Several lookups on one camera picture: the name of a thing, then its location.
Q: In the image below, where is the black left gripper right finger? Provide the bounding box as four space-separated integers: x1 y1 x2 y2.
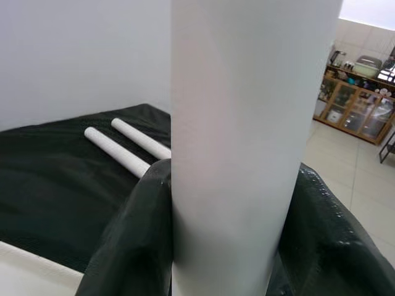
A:
265 162 395 296

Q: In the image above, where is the pale green dish rack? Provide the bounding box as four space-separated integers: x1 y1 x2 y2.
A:
354 54 384 78

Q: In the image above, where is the white plastic table leg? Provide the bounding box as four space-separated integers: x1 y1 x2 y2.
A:
83 126 152 179
110 118 172 161
170 0 344 296

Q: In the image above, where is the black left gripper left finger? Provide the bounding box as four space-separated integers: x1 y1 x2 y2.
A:
75 158 172 296

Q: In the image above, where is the black cloth table cover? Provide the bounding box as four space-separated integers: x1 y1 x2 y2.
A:
0 103 172 275

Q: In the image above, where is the white plastic children table top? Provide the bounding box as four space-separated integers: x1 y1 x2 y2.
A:
0 240 86 296

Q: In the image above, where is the black metal stand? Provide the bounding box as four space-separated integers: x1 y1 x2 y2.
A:
377 128 395 165

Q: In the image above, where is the wooden glass door cabinet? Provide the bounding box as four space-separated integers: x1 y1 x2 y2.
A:
312 64 395 146

